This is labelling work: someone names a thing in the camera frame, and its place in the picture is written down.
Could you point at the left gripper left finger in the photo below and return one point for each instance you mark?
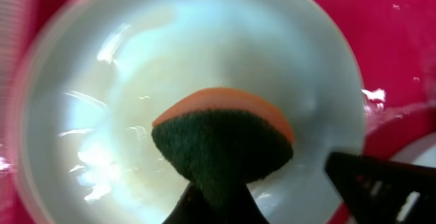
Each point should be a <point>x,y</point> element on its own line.
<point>191,208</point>

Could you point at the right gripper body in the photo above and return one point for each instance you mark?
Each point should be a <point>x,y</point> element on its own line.
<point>375,190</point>

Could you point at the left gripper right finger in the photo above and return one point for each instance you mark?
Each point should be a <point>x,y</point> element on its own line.
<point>242,209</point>

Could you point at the white plate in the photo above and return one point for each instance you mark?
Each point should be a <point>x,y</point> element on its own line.
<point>79,117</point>
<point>420,152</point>

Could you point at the green orange sponge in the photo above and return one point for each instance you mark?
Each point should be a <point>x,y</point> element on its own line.
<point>221,138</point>

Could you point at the red plastic serving tray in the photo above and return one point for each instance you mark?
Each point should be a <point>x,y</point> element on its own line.
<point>393,42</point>

